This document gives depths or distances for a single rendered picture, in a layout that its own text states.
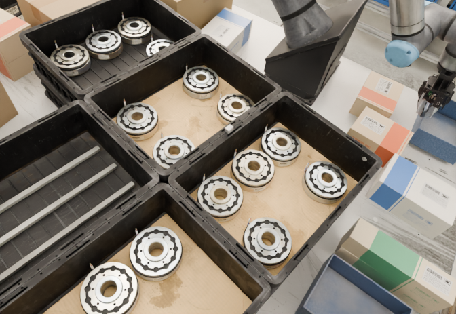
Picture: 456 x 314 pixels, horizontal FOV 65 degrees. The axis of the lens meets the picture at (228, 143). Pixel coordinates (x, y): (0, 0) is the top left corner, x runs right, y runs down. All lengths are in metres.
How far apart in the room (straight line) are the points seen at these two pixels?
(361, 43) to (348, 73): 1.48
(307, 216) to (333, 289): 0.20
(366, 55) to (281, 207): 2.09
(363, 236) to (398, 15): 0.52
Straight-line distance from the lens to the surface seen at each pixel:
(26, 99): 1.28
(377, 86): 1.32
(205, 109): 0.99
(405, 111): 1.40
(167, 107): 0.99
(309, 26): 1.14
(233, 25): 1.36
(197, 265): 0.78
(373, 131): 1.16
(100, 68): 1.13
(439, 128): 1.38
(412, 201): 1.05
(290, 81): 1.23
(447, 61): 1.14
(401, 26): 0.99
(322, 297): 0.94
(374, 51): 2.88
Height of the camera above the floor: 1.57
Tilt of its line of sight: 53 degrees down
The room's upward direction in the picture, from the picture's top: 10 degrees clockwise
